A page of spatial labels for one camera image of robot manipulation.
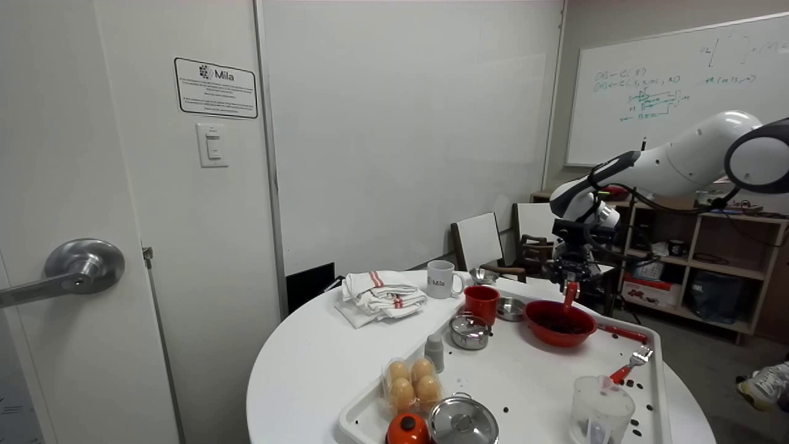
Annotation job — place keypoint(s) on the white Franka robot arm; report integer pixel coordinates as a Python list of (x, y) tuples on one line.
[(691, 161)]

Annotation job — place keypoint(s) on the coffee beans pile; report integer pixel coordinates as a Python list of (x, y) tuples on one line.
[(563, 320)]

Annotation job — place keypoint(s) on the small steel bowl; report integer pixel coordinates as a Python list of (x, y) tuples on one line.
[(480, 277)]

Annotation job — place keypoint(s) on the glass jar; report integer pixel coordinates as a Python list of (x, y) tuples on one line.
[(443, 280)]

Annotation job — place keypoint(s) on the red bowl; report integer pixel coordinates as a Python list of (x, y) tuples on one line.
[(543, 333)]

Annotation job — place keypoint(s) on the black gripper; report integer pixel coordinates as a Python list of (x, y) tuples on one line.
[(586, 254)]

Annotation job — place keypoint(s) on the white wall sign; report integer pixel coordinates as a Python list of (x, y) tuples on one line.
[(216, 87)]

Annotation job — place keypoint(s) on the white shaker bottle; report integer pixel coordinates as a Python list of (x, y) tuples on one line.
[(436, 354)]

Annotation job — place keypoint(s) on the red enamel mug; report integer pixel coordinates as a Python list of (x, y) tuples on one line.
[(481, 304)]

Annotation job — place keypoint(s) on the white sneaker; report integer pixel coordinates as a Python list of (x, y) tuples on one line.
[(767, 384)]

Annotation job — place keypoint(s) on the wooden shelf unit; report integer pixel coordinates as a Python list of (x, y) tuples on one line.
[(732, 224)]

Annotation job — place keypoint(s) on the white light switch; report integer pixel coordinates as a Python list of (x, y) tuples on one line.
[(214, 145)]

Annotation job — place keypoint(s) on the black box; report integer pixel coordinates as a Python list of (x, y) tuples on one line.
[(309, 286)]

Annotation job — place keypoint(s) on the small orange container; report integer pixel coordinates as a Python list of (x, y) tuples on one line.
[(407, 430)]

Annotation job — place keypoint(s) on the clear plastic measuring cup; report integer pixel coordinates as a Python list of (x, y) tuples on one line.
[(602, 409)]

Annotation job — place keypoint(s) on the small steel ladle cup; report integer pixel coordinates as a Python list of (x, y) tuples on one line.
[(512, 308)]

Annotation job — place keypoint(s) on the white whiteboard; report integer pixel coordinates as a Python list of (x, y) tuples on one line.
[(642, 65)]

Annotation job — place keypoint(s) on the white red-striped cloth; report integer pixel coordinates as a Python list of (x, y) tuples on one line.
[(373, 296)]

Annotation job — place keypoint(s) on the dark storage bin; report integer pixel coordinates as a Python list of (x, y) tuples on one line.
[(715, 296)]

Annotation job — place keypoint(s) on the clear pack of eggs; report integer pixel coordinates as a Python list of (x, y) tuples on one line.
[(412, 383)]

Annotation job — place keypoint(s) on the red white box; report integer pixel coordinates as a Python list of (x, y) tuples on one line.
[(654, 293)]

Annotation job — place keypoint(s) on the white plastic tray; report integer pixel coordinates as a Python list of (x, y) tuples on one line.
[(526, 384)]

